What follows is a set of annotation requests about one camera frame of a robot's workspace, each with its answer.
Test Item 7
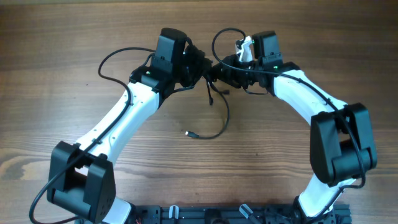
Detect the long black usb cable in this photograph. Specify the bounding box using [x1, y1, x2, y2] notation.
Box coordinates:
[184, 74, 231, 140]

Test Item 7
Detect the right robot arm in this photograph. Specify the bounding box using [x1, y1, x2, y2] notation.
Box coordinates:
[210, 31, 377, 223]

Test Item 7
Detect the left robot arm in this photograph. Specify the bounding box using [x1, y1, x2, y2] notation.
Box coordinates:
[45, 28, 211, 223]

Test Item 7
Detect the black left camera cable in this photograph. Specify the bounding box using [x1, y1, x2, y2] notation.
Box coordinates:
[29, 46, 156, 224]

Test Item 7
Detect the black camera cable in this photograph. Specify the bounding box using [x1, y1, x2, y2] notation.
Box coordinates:
[211, 27, 366, 224]
[29, 46, 156, 224]

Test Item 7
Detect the black right camera cable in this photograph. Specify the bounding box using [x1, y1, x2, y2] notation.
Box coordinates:
[211, 27, 366, 224]

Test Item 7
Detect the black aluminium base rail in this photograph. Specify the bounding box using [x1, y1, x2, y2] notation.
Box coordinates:
[130, 203, 352, 224]

